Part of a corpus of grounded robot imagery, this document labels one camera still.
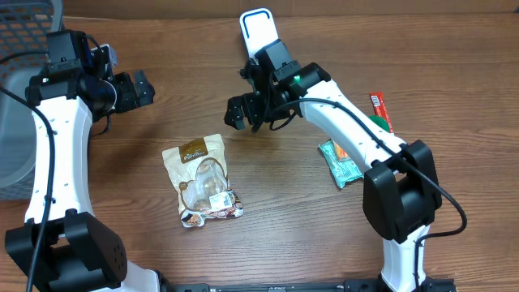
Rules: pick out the white barcode scanner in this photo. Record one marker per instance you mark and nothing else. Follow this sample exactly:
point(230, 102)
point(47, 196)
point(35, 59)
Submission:
point(258, 29)

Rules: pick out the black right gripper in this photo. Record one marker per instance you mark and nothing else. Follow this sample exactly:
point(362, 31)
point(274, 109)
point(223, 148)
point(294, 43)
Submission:
point(250, 103)

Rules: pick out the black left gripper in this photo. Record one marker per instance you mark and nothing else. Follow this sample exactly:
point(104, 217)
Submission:
point(129, 98)

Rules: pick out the grey plastic mesh basket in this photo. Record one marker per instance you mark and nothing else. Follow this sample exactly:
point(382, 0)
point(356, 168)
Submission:
point(24, 25)

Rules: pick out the green lid jar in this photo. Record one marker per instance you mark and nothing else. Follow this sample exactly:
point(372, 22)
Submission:
point(381, 122)

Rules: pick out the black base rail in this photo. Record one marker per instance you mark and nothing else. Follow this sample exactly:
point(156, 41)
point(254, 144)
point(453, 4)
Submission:
point(357, 285)

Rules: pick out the red stick snack packet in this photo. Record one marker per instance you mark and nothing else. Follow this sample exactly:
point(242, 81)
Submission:
point(379, 107)

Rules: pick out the orange snack packet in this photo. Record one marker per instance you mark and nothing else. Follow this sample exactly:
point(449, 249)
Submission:
point(340, 153)

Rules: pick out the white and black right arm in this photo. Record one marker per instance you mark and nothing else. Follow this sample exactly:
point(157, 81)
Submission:
point(400, 185)

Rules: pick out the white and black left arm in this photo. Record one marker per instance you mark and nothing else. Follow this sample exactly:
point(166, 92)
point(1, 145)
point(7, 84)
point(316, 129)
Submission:
point(62, 246)

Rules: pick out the teal snack packet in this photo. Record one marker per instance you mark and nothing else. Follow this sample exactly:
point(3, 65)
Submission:
point(344, 172)

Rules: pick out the beige dried food bag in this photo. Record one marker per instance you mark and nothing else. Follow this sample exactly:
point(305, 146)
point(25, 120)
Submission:
point(199, 174)

